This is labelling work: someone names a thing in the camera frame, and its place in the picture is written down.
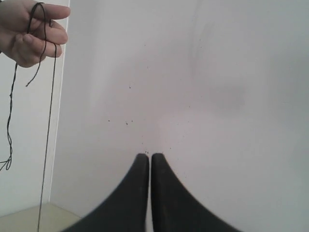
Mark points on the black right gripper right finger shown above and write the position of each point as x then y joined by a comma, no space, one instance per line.
174,208

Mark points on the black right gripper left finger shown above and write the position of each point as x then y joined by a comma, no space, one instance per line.
125,208

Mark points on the person's bare hand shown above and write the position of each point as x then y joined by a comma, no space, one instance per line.
27,40

